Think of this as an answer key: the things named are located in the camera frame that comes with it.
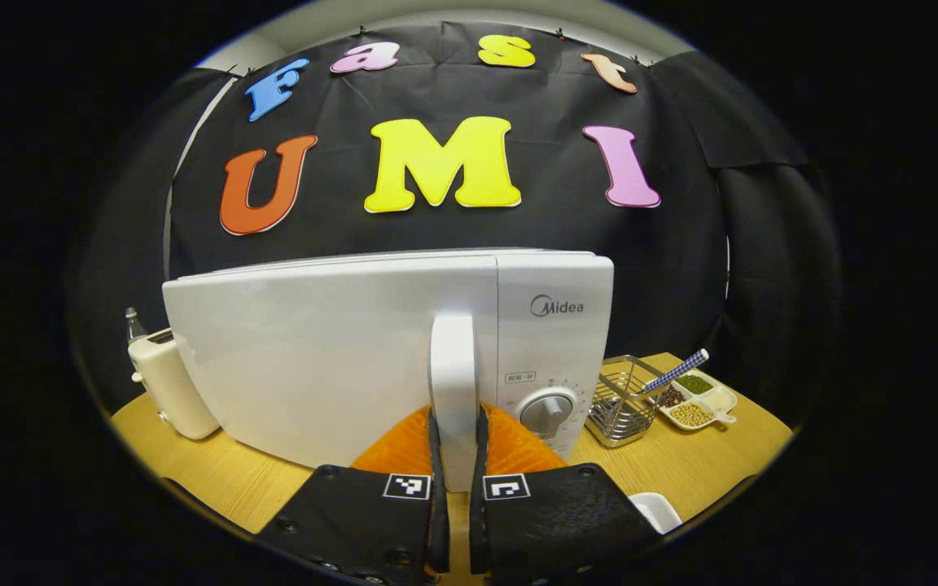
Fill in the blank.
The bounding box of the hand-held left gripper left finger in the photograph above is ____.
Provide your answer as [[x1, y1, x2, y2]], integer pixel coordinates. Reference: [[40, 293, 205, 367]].
[[253, 405, 451, 585]]

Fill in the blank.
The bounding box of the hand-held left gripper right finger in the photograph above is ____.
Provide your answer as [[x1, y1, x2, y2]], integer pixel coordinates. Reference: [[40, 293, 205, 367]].
[[469, 403, 665, 586]]

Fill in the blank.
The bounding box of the white square plate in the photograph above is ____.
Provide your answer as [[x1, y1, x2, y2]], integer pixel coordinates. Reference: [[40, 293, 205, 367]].
[[628, 492, 684, 536]]

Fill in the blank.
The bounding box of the white microwave oven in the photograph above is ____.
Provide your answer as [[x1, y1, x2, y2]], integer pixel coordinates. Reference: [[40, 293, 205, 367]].
[[161, 247, 615, 493]]

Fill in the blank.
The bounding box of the white divided dish with beans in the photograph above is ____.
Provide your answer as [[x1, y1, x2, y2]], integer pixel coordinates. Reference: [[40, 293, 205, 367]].
[[655, 369, 739, 431]]

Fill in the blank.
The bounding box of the blue checkered stick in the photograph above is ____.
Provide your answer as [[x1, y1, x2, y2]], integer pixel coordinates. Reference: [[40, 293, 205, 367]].
[[636, 348, 710, 397]]

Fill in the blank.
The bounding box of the white toaster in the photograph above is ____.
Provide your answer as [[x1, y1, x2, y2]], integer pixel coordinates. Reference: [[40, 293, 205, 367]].
[[127, 328, 221, 441]]

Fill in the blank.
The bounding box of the black backdrop cloth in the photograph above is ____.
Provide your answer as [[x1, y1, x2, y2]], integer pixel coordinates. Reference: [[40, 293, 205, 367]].
[[70, 20, 844, 424]]

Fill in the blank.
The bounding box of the metal wire basket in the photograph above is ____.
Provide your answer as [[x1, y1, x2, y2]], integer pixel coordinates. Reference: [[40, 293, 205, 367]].
[[585, 355, 669, 449]]

